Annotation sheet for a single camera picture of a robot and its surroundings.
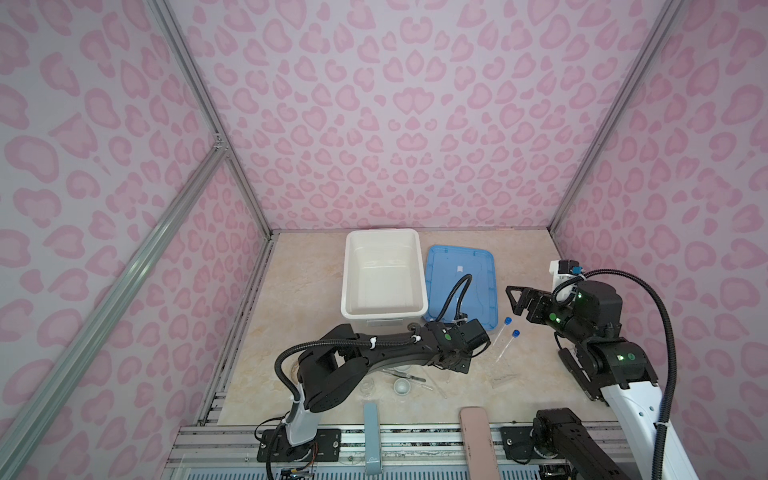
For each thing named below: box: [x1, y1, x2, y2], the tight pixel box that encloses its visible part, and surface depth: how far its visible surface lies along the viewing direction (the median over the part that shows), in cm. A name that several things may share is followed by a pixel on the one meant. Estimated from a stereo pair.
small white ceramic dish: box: [393, 378, 411, 396], surface depth 82 cm
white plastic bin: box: [340, 228, 428, 334], surface depth 102 cm
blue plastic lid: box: [424, 245, 498, 331], surface depth 109 cm
